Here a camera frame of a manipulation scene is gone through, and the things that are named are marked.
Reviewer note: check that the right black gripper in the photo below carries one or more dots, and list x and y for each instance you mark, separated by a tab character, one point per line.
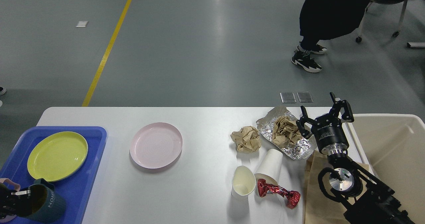
328	132

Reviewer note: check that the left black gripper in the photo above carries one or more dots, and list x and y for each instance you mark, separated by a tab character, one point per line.
14	203

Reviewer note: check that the dark teal mug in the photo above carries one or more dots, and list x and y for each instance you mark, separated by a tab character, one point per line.
47	205

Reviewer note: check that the pink plate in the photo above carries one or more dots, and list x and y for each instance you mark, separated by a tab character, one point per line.
156	145

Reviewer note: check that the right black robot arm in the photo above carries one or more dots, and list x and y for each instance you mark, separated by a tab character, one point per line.
366	198

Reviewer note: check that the pink mug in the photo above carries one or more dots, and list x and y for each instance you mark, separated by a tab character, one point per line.
15	187

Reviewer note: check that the right metal floor plate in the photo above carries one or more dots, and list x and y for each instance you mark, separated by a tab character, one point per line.
305	97

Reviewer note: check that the metal floor plate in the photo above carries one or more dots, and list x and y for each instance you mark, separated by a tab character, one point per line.
305	97
288	97

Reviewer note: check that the aluminium foil sheet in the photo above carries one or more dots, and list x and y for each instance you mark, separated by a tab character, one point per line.
301	150

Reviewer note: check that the crumpled brown paper on foil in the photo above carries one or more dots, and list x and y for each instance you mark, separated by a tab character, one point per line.
285	132

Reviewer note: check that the left metal floor plate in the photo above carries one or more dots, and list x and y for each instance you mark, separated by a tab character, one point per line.
288	97

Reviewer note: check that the yellow plate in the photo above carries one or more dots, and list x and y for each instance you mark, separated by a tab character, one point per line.
58	156

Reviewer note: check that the beige plastic bin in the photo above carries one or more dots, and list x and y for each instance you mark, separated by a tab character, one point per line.
394	147

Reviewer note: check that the lying white paper cup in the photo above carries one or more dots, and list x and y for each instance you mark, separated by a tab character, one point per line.
270	167

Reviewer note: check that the crumpled brown paper ball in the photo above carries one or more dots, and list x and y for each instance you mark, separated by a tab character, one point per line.
247	139

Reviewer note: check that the red foil wrapper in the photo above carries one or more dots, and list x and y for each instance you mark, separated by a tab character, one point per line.
265	188

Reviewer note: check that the brown paper bag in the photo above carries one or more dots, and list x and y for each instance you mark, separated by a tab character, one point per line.
318	209

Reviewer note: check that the upright white paper cup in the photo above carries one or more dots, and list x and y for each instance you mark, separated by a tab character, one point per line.
243	183

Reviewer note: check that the shoe at left edge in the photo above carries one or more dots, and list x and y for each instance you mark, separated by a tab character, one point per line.
2	91

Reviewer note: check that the person in black coat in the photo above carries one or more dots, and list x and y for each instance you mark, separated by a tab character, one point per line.
325	20

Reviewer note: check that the white bar on floor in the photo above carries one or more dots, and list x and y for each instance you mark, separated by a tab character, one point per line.
414	45

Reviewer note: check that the white paper on floor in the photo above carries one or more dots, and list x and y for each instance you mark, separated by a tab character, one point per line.
81	24

